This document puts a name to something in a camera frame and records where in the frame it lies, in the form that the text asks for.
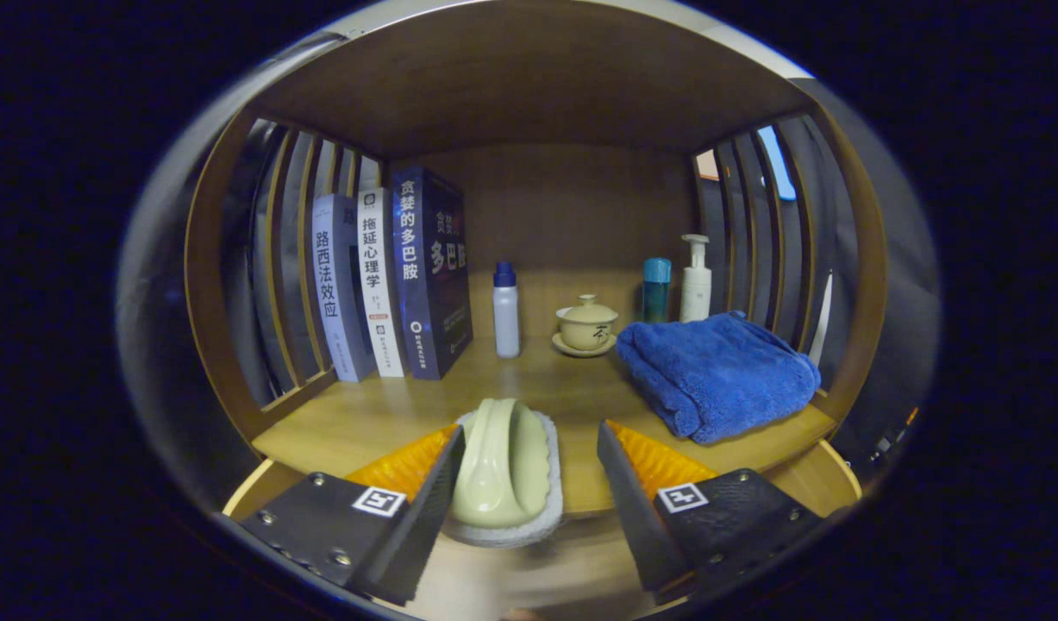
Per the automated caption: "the wooden drawer with black knob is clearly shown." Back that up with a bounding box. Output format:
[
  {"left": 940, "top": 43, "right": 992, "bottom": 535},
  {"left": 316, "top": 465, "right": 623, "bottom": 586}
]
[{"left": 222, "top": 440, "right": 864, "bottom": 621}]

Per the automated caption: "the wooden countertop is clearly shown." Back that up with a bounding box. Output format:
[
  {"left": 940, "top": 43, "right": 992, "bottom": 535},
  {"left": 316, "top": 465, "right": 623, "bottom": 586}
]
[{"left": 251, "top": 267, "right": 840, "bottom": 518}]

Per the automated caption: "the teal bottle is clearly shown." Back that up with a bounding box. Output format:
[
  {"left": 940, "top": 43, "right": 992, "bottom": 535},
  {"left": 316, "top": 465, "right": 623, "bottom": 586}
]
[{"left": 642, "top": 257, "right": 673, "bottom": 324}]

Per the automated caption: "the pale blue book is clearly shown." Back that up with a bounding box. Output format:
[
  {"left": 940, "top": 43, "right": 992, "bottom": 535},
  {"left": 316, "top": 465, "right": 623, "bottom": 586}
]
[{"left": 311, "top": 193, "right": 379, "bottom": 383}]

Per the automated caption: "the folded blue towel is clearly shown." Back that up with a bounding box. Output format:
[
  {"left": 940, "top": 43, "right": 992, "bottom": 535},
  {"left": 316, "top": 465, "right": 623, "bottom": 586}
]
[{"left": 615, "top": 311, "right": 823, "bottom": 445}]

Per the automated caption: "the wooden cabinet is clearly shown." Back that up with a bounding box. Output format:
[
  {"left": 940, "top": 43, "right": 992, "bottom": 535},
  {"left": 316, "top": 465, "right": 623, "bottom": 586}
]
[{"left": 184, "top": 0, "right": 890, "bottom": 449}]

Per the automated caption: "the white bottle with blue cap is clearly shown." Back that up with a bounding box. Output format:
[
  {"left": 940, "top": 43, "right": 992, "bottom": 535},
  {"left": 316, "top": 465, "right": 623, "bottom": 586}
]
[{"left": 492, "top": 261, "right": 522, "bottom": 359}]

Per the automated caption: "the pale green scrub brush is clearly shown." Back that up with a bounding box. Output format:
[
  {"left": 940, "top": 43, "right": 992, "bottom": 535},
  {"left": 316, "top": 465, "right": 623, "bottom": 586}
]
[{"left": 442, "top": 398, "right": 566, "bottom": 549}]

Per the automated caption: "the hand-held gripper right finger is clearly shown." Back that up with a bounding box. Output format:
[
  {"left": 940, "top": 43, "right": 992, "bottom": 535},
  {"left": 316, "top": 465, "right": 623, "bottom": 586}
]
[{"left": 596, "top": 419, "right": 827, "bottom": 606}]

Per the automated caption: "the cream lidded teacup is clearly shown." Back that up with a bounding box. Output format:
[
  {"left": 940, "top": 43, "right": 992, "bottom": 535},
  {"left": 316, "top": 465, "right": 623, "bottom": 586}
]
[{"left": 552, "top": 294, "right": 620, "bottom": 358}]

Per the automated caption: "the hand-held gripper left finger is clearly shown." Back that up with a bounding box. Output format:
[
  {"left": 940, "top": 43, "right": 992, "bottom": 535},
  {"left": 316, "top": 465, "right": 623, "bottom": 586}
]
[{"left": 214, "top": 423, "right": 466, "bottom": 607}]

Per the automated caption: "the white book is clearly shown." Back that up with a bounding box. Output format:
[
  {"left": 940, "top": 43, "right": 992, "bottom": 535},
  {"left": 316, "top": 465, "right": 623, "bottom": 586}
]
[{"left": 356, "top": 187, "right": 409, "bottom": 378}]

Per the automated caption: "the white pump bottle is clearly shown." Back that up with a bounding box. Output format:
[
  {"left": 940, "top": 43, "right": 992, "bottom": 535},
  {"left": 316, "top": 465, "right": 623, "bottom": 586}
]
[{"left": 679, "top": 234, "right": 713, "bottom": 324}]

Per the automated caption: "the dark blue book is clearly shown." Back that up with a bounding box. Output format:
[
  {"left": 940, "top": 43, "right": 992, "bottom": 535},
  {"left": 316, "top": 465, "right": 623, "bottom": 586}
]
[{"left": 391, "top": 166, "right": 474, "bottom": 381}]

